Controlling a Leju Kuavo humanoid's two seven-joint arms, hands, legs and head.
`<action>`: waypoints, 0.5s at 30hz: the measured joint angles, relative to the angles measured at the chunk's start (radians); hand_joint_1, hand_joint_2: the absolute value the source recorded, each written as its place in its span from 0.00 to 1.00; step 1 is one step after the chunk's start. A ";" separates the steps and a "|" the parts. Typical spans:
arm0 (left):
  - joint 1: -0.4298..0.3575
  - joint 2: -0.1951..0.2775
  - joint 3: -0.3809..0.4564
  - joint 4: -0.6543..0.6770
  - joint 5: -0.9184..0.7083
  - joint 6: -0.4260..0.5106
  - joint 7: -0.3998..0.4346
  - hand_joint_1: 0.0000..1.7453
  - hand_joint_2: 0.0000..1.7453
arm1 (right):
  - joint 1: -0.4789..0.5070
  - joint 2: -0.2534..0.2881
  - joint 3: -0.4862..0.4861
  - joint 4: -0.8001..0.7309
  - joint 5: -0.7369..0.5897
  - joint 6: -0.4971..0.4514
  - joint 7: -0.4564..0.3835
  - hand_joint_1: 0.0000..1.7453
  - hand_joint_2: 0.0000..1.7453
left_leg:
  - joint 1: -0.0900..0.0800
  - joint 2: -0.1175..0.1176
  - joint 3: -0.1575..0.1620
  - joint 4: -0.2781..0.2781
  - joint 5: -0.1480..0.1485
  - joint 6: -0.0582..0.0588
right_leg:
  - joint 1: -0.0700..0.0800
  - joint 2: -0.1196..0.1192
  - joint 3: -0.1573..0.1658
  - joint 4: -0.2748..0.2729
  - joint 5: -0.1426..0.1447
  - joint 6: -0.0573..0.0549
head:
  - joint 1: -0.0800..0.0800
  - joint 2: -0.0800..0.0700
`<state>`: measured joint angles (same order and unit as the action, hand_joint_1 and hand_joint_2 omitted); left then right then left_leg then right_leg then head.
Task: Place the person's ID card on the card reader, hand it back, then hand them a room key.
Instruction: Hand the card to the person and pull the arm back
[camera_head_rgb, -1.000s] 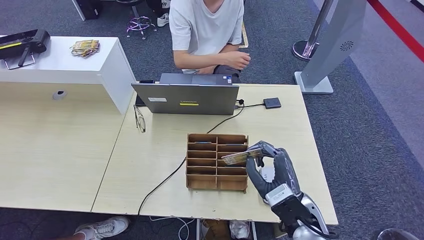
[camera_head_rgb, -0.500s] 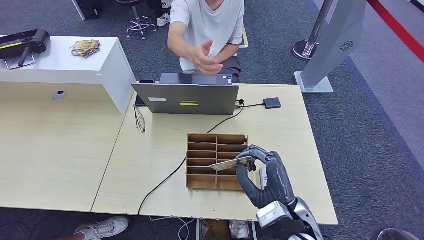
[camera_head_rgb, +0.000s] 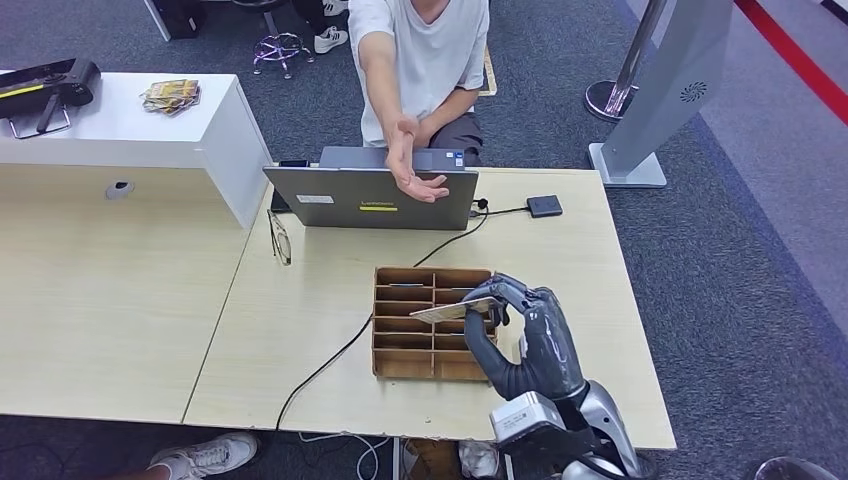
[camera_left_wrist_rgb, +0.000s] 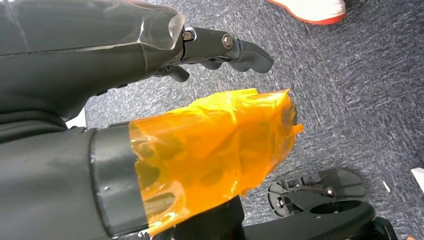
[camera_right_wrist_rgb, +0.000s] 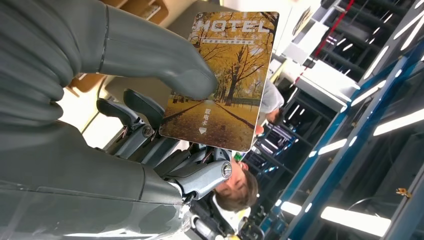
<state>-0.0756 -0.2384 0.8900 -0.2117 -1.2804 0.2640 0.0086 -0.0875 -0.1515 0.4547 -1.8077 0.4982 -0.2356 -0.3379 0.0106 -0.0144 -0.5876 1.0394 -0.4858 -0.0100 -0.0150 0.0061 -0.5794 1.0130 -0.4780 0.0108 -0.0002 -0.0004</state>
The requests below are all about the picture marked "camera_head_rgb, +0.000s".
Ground large white sneaker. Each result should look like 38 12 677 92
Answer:
146 431 260 480

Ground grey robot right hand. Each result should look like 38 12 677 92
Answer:
462 272 588 402

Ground chrome stool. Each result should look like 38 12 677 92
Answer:
231 0 316 79

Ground black box with white panel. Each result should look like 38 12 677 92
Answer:
144 0 205 42

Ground wooden card organizer box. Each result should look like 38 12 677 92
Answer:
370 266 498 384

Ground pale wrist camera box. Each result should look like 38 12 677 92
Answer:
488 390 598 458

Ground gold patterned ID card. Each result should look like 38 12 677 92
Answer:
409 296 505 325

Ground person's right hand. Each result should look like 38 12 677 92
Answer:
385 117 450 205

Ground stack of gold cards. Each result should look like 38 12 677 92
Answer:
139 78 201 117

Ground black-rimmed eyeglasses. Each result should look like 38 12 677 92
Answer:
266 209 293 268

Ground small dark square hub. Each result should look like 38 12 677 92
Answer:
526 194 564 219

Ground black laptop power cable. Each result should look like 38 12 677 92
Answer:
274 197 490 432

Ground black device with wire stand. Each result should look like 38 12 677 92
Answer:
0 58 102 141

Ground chrome stanchion post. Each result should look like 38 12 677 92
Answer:
584 0 667 123

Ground brown box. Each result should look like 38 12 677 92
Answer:
402 439 465 480

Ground white cabinet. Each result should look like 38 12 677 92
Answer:
0 71 273 230

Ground person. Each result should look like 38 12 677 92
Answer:
347 0 492 205

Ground grey laptop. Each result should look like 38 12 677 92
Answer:
261 145 480 232

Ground silver kiosk stand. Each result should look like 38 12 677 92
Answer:
588 0 735 189

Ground white crumpled bag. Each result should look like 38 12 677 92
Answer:
458 440 499 480

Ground white cable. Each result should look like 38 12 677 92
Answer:
298 433 392 480

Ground clear round object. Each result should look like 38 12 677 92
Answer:
753 455 843 480

